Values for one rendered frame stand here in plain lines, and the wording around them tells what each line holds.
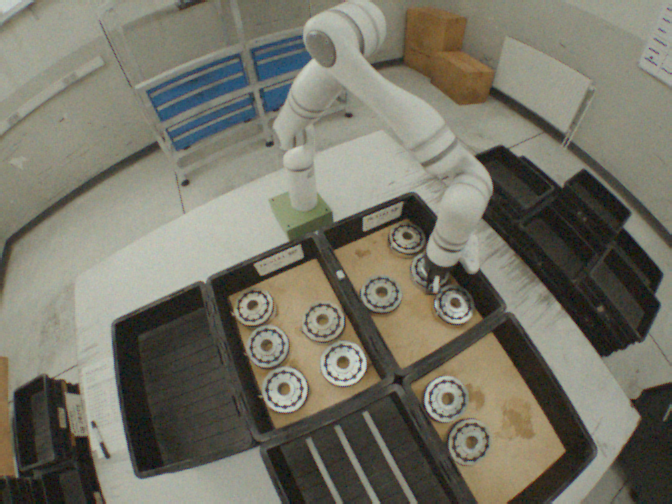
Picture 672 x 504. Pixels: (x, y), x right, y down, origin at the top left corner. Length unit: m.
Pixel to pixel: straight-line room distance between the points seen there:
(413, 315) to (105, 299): 1.11
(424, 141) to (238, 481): 0.87
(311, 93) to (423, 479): 0.81
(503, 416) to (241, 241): 0.95
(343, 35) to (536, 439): 0.86
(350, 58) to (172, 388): 0.79
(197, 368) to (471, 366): 0.67
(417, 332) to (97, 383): 1.05
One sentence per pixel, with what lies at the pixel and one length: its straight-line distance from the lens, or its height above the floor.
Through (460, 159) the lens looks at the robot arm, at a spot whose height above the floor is 1.23.
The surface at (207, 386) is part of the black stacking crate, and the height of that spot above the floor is 0.83.
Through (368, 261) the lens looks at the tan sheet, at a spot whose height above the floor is 0.83.
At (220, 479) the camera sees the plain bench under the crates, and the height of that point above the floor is 0.70.
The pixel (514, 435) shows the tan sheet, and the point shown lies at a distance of 0.76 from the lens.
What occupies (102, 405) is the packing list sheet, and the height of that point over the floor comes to 0.70.
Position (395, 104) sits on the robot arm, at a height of 1.30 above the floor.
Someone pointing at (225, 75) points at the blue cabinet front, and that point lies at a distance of 2.32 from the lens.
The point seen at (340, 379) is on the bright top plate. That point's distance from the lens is 0.64.
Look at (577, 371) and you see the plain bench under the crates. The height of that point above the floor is 0.70.
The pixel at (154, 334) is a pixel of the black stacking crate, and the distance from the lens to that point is 0.88.
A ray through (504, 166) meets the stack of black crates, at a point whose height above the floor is 0.49.
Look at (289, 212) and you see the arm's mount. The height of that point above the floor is 0.77.
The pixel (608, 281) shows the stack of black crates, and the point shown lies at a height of 0.49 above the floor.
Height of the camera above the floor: 1.49
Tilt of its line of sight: 58 degrees down
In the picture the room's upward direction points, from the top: 7 degrees counter-clockwise
